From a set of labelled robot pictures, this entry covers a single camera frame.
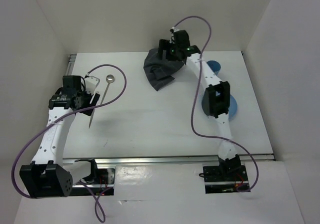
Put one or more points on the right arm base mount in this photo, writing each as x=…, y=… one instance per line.
x=218, y=181

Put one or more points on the aluminium table frame rail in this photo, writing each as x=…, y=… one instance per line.
x=142, y=125

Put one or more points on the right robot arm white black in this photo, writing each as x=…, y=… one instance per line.
x=215, y=102

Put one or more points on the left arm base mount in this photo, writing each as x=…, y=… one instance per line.
x=99, y=180

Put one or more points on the dark grey checked cloth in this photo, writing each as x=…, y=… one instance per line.
x=159, y=73

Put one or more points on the blue plastic plate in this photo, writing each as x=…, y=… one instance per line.
x=232, y=107

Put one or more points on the silver fork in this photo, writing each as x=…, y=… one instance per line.
x=92, y=117

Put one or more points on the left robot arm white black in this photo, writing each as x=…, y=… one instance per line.
x=46, y=176

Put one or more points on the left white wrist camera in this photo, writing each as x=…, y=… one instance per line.
x=91, y=83

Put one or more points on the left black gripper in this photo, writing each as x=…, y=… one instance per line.
x=89, y=95

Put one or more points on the silver spoon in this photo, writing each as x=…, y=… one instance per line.
x=109, y=80

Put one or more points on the blue plastic cup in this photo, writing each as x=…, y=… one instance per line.
x=214, y=66

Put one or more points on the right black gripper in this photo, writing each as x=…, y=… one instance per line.
x=165, y=44

